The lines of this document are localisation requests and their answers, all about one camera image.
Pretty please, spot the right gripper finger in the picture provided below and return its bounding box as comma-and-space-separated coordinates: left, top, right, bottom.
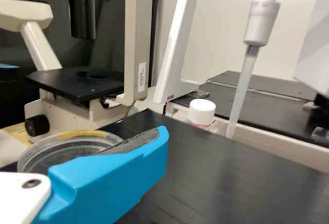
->
19, 125, 170, 224

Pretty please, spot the petri dish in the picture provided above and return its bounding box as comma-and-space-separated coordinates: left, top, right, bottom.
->
16, 129, 127, 176

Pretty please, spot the cream microscope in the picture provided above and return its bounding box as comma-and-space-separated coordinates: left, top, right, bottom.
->
0, 0, 155, 144

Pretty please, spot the white-capped bottle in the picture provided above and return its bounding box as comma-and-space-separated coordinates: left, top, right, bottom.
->
188, 99, 216, 132

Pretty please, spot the white pipette stand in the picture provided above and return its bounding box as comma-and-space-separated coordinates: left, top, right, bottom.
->
153, 0, 260, 104

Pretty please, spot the pipette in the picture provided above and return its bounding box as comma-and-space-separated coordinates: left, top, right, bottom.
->
225, 0, 281, 139

